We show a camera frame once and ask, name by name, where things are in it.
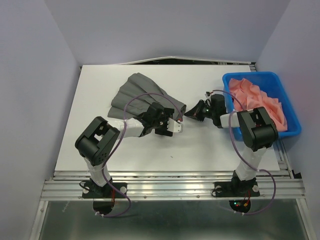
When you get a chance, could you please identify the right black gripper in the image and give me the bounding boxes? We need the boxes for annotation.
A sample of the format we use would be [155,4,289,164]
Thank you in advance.
[183,99,215,121]

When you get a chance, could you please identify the grey pleated skirt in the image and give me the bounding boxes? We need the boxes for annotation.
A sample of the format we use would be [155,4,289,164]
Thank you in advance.
[107,72,187,120]

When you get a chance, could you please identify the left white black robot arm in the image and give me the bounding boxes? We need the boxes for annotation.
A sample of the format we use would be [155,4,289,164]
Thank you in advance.
[75,102,175,199]

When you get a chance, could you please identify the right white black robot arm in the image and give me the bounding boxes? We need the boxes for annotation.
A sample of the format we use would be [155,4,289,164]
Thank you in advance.
[184,94,279,198]

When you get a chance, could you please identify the pink skirt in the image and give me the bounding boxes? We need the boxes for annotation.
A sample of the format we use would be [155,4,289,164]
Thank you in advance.
[228,78,288,132]

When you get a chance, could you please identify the blue plastic bin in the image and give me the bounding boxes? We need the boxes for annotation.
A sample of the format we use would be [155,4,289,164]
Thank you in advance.
[222,71,302,139]

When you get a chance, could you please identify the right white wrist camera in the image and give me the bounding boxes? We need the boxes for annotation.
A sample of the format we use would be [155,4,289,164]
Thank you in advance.
[205,90,215,99]

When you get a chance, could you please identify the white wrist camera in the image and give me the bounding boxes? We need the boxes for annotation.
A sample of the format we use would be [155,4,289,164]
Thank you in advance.
[167,118,184,133]
[205,90,215,99]

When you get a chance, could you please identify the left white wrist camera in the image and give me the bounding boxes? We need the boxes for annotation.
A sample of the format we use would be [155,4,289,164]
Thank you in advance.
[167,118,184,133]

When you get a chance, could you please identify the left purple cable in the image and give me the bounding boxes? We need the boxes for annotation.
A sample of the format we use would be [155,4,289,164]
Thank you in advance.
[93,93,183,218]

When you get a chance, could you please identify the purple cable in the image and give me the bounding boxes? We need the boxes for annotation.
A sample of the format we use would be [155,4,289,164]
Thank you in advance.
[205,89,277,216]
[93,93,183,218]

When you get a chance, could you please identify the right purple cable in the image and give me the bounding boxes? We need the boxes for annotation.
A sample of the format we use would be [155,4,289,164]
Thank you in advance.
[205,89,277,216]

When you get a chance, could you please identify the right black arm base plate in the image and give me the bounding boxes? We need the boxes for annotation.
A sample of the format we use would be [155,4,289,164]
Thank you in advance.
[211,181,260,198]

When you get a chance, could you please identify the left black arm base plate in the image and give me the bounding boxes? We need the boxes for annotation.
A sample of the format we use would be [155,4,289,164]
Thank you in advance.
[79,180,127,199]

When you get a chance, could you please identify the aluminium frame rail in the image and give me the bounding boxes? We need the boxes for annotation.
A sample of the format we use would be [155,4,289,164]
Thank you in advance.
[40,170,306,202]

